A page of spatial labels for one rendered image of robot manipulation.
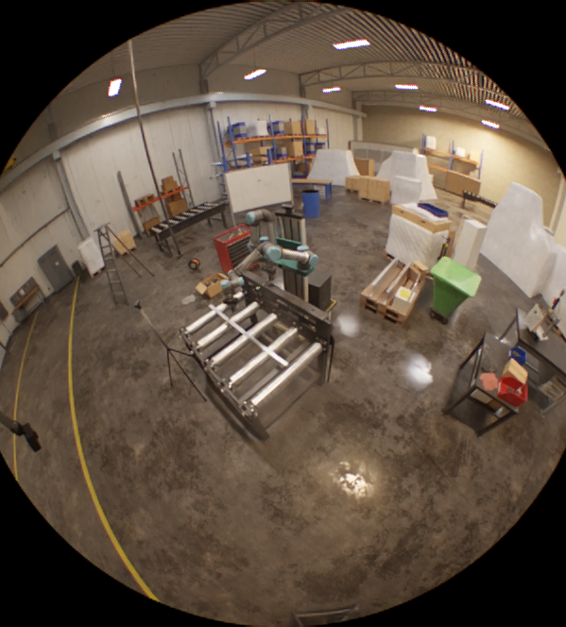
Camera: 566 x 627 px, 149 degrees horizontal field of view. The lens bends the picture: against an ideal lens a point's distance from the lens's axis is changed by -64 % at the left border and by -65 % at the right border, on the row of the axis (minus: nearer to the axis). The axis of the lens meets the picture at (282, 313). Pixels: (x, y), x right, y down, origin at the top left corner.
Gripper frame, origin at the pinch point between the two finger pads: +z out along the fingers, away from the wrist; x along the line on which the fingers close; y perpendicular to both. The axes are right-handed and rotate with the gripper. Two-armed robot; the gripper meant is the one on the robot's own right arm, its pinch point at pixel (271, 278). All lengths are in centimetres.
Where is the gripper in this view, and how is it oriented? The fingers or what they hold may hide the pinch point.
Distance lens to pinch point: 229.2
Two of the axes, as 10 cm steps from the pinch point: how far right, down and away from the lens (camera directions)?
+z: 1.0, 7.1, 6.9
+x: -7.0, -4.5, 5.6
